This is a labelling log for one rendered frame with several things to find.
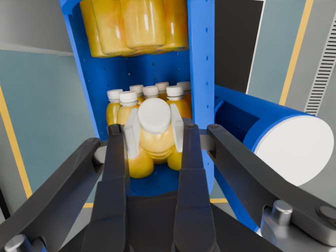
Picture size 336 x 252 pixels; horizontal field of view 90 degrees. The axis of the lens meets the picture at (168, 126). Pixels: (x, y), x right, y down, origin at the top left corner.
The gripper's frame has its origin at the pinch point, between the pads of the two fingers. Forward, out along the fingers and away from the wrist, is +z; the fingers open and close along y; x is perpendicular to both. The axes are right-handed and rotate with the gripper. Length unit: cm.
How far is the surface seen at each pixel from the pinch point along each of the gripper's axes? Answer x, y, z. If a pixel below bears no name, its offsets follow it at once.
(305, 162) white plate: -30, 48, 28
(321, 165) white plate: -32, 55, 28
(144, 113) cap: 1.1, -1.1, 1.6
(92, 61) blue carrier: 7.7, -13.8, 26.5
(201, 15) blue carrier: 12.4, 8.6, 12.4
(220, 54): 7, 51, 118
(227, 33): 20, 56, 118
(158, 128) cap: -0.5, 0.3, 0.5
